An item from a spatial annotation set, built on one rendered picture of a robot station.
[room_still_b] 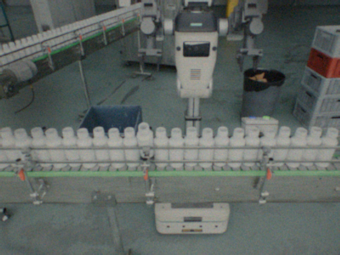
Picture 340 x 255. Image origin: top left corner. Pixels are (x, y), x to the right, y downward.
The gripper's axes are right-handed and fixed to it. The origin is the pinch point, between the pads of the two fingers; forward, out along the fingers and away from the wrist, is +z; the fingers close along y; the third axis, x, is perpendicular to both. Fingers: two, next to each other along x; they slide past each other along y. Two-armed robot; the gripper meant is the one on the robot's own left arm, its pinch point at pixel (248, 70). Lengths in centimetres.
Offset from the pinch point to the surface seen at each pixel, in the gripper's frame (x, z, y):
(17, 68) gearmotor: 91, -5, -144
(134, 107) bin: 44, 21, -55
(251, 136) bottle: -25.7, 25.6, -7.7
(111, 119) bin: 49, 29, -70
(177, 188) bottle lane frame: -18, 49, -35
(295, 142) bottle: -28.0, 27.8, 9.3
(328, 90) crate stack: 143, 15, 147
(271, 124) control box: -13.1, 23.5, 6.6
